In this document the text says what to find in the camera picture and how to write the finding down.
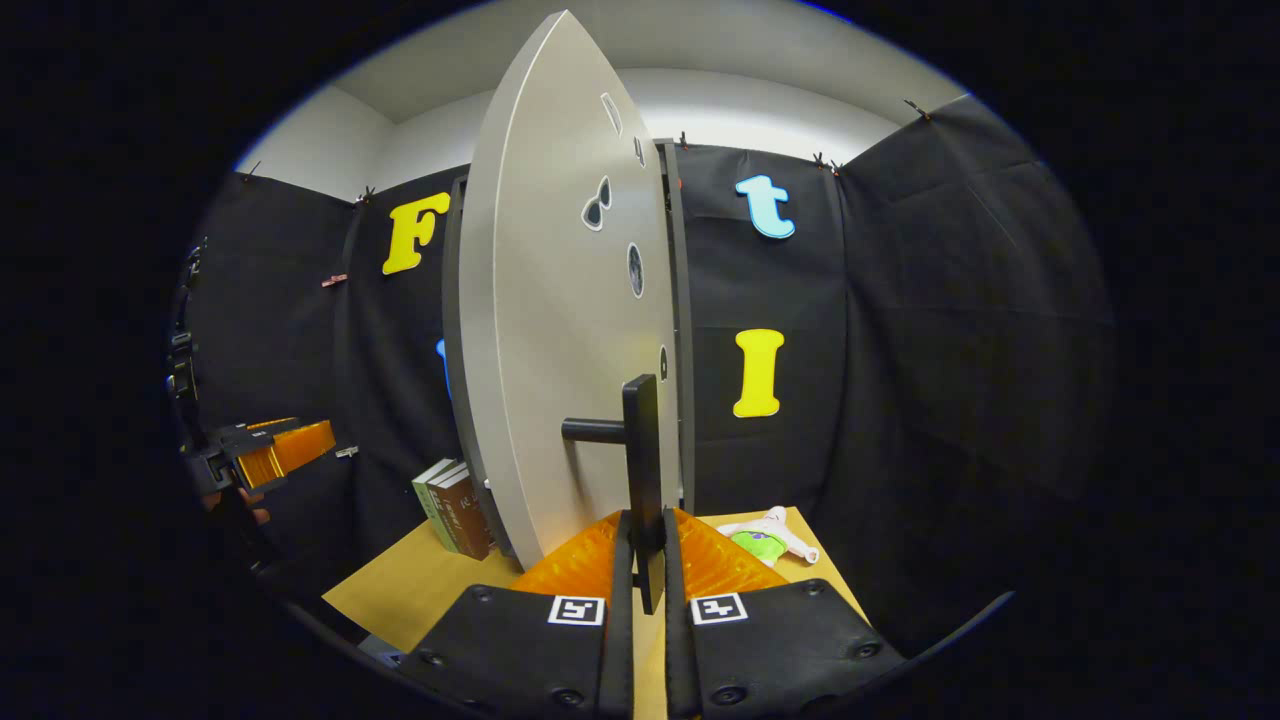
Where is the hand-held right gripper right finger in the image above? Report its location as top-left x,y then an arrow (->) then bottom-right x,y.
662,506 -> 906,720

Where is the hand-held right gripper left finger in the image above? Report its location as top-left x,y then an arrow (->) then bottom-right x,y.
395,508 -> 636,720

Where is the black cabinet door handle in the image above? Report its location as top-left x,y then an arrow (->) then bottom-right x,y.
562,375 -> 667,616

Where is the beige cabinet door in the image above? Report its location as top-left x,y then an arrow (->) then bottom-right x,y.
458,10 -> 681,571

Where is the dark grey cabinet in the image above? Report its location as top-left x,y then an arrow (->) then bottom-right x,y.
442,140 -> 697,561

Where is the green and white toy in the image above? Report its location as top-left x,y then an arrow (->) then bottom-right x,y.
718,506 -> 821,569

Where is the dark brown book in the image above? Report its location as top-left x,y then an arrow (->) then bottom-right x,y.
425,463 -> 473,557

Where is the reddish brown book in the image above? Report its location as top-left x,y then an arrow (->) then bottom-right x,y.
435,470 -> 497,562

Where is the black backdrop cloth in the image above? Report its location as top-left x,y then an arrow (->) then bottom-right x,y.
180,95 -> 1116,661

